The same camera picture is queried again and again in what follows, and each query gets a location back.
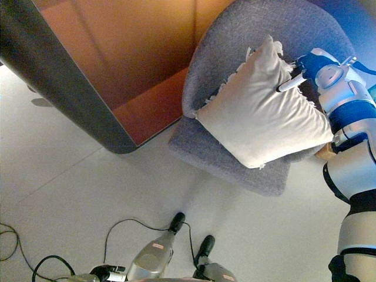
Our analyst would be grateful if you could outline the grey fabric tub armchair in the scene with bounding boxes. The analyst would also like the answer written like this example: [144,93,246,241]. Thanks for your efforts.
[168,0,358,198]

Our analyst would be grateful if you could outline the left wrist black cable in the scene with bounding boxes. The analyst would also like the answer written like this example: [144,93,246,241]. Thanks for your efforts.
[32,254,76,282]

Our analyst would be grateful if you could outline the left robot hand black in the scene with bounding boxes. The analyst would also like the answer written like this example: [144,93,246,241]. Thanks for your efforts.
[89,264,127,280]

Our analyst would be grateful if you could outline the light wooden planter box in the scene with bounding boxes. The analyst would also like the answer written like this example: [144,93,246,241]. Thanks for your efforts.
[313,145,336,162]

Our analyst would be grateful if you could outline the thin black floor cable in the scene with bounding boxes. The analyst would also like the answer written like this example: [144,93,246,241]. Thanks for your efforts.
[0,217,177,274]

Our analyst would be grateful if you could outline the white fringed pillow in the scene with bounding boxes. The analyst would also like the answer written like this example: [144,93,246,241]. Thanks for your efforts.
[193,34,335,170]

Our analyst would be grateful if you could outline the robot legs and feet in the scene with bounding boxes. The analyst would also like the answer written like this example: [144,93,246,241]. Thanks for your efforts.
[126,211,187,280]

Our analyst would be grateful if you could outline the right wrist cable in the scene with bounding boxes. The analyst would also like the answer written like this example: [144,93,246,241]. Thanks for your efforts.
[351,62,376,76]

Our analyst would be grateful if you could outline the thick black tether cable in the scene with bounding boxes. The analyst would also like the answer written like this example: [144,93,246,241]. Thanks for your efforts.
[182,221,198,263]

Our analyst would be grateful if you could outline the brown wooden cabinet dark edge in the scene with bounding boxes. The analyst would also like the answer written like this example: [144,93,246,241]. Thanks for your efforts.
[0,0,237,156]

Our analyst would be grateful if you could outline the right robot hand black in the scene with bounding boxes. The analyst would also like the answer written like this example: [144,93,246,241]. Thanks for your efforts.
[277,48,330,93]

